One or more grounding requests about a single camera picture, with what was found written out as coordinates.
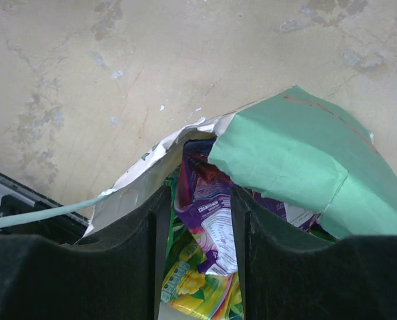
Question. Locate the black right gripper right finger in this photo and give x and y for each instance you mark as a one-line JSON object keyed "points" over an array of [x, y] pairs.
{"points": [[286, 273]]}

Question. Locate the yellow green snack packet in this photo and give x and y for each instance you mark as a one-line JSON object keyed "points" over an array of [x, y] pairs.
{"points": [[193, 293]]}

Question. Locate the green paper bag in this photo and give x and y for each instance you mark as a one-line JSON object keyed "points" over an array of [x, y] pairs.
{"points": [[292, 147]]}

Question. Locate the purple snack packet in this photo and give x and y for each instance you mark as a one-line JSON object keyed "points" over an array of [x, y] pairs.
{"points": [[203, 204]]}

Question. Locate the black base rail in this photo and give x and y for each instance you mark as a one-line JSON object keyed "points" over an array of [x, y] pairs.
{"points": [[16, 198]]}

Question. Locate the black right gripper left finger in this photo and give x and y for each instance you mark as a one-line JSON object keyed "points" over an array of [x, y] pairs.
{"points": [[115, 273]]}

